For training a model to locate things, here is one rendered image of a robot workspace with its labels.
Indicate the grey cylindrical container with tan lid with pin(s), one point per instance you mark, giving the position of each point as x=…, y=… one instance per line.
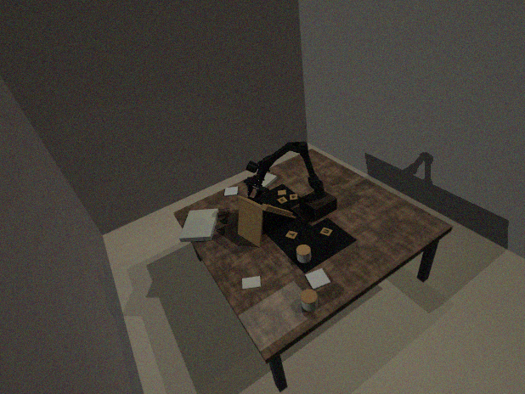
x=303, y=253
x=309, y=300

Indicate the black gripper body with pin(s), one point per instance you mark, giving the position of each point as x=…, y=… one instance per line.
x=259, y=186

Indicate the tan a-frame board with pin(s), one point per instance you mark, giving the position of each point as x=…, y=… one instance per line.
x=250, y=225

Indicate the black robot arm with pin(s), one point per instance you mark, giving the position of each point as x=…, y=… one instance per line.
x=298, y=147

